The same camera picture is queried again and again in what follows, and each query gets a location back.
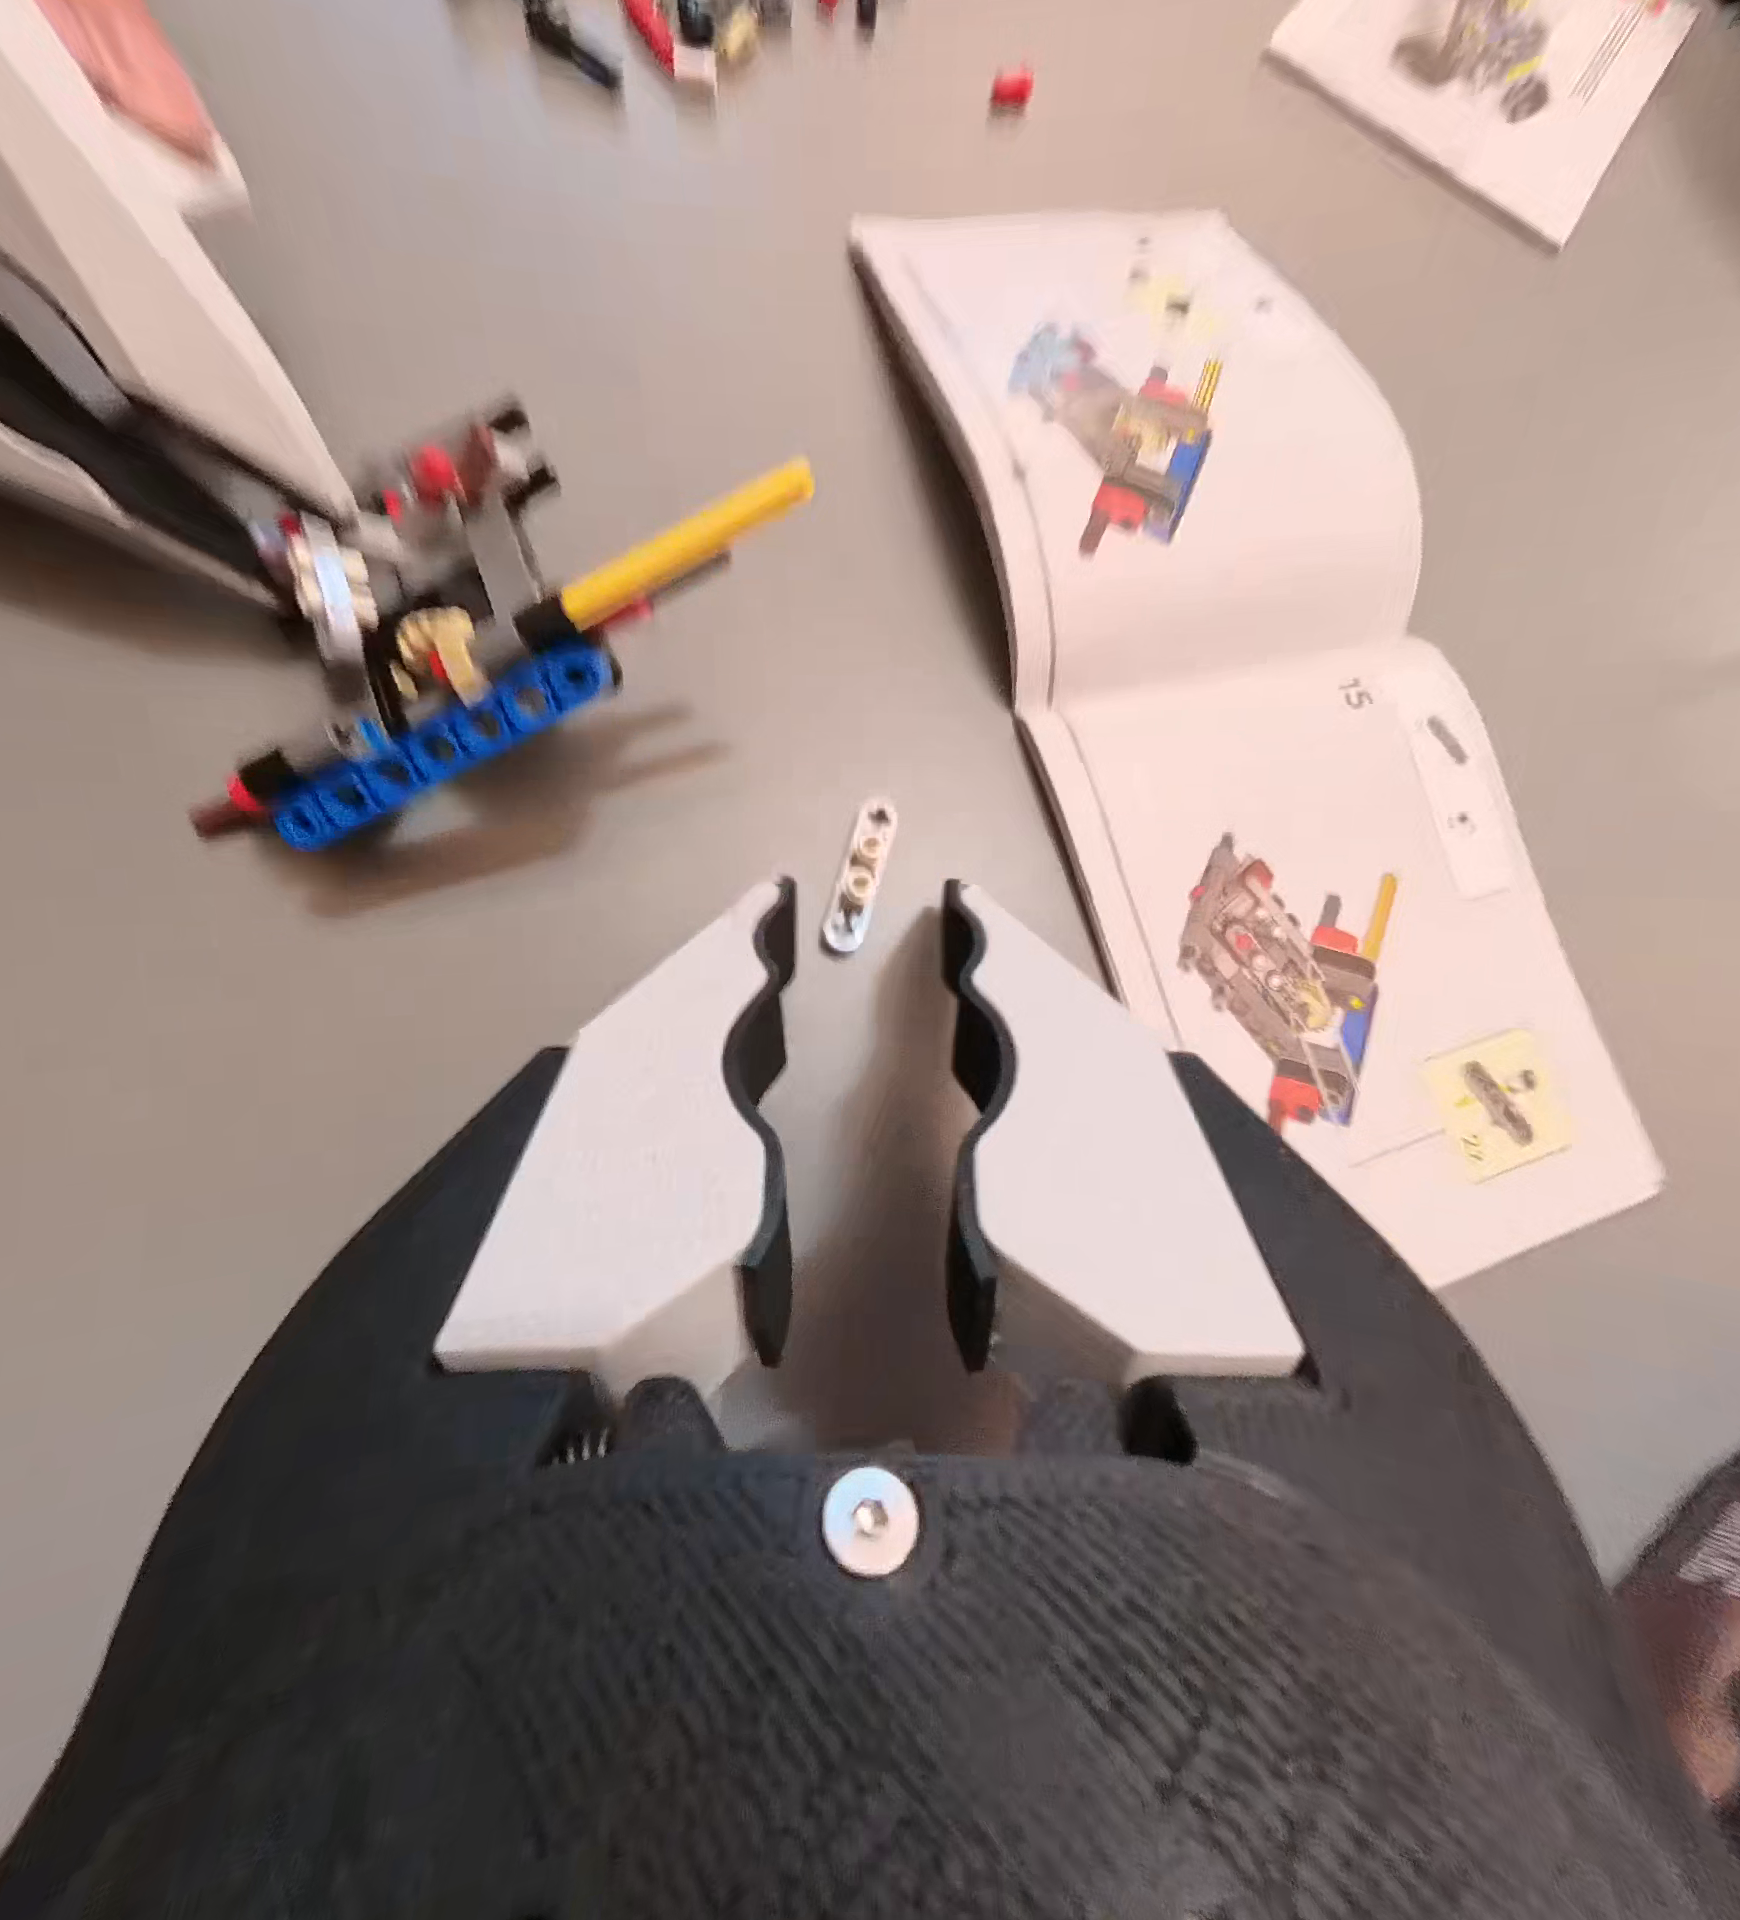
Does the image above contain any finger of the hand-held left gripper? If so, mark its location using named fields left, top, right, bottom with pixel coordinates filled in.
left=0, top=0, right=365, bottom=529
left=0, top=271, right=287, bottom=610

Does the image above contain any small grey lego beam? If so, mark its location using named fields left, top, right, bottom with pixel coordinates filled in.
left=819, top=796, right=901, bottom=958

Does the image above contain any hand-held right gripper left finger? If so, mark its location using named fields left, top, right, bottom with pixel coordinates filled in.
left=433, top=876, right=799, bottom=1407

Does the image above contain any open lego instruction booklet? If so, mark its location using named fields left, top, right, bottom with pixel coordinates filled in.
left=851, top=206, right=1669, bottom=1294

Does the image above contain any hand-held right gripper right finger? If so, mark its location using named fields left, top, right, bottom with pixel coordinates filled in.
left=941, top=877, right=1309, bottom=1407

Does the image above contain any partly built lego assembly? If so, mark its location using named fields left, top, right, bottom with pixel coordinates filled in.
left=188, top=397, right=819, bottom=858

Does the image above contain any pile of loose lego pieces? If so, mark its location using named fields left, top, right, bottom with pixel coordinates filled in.
left=515, top=0, right=891, bottom=93

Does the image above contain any closed lego instruction booklet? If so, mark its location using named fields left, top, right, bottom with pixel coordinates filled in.
left=1268, top=0, right=1707, bottom=253

